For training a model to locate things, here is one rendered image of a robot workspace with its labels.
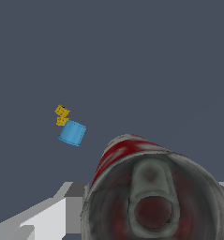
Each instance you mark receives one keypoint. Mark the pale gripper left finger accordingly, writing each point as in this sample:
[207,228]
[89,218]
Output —
[44,218]

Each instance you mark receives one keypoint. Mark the red and silver can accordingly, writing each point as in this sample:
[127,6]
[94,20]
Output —
[154,193]

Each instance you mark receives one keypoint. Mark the yellow sponge block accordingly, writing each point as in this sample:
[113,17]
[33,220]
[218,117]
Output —
[62,110]
[62,121]

